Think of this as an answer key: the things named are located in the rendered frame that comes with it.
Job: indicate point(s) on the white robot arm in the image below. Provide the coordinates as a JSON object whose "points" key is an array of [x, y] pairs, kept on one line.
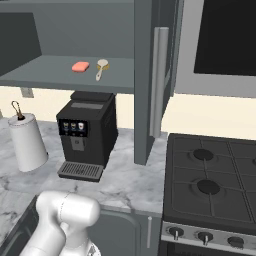
{"points": [[63, 210]]}

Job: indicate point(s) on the pink bar soap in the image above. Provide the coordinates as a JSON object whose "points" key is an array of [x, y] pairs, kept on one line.
{"points": [[80, 66]]}

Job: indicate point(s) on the narrow grey base cabinet door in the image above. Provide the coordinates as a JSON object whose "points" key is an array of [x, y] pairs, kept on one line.
{"points": [[157, 236]]}

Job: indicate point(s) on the dark grey cabinet door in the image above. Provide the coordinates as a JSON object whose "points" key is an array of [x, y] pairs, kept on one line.
{"points": [[16, 40]]}

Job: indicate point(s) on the dark sink basin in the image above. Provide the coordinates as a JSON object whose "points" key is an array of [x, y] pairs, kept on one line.
{"points": [[13, 238]]}

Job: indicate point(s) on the black coffee machine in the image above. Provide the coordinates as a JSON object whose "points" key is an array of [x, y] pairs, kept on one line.
{"points": [[93, 133]]}

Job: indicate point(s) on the black gas stove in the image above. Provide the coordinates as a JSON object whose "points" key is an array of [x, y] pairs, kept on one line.
{"points": [[206, 186]]}

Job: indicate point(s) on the white paper towel roll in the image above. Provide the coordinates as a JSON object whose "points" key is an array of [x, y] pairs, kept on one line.
{"points": [[28, 143]]}

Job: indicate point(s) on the black stove knob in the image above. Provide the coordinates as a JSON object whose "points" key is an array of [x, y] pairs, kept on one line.
{"points": [[175, 232], [205, 237], [236, 242]]}

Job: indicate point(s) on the silver microwave with black door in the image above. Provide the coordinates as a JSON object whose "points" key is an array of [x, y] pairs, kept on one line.
{"points": [[226, 40]]}

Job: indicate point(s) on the grey wall outlet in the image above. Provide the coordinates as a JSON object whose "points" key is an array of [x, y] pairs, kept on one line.
{"points": [[27, 92]]}

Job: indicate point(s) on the grey open wall cabinet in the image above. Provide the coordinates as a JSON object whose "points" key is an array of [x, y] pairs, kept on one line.
{"points": [[76, 30]]}

